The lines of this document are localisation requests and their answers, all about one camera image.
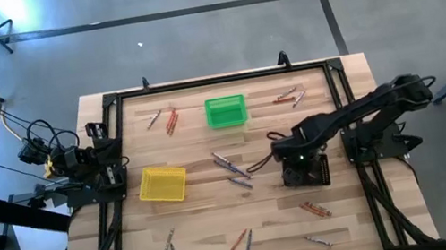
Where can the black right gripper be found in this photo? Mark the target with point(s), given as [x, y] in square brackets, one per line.
[300, 150]

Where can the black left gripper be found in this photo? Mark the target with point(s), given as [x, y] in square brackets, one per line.
[110, 155]

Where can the small blue crayon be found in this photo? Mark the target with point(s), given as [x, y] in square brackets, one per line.
[222, 159]

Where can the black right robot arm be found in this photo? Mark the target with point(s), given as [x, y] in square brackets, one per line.
[361, 108]

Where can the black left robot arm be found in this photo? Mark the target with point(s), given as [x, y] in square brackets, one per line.
[74, 161]

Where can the black plastic basket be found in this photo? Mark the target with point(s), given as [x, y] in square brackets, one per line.
[325, 170]

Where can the yellow plastic basket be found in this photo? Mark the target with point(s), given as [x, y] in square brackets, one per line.
[162, 184]

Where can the yellow connector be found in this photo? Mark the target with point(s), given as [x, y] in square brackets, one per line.
[49, 168]

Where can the green plastic basket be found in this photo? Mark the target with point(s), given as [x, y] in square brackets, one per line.
[225, 112]

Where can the white paper sheets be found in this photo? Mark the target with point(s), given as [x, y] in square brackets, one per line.
[36, 242]

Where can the dark frame clamp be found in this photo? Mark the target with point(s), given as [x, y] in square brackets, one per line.
[145, 84]
[283, 59]

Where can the black aluminium table frame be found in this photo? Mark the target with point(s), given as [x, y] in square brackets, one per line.
[220, 79]

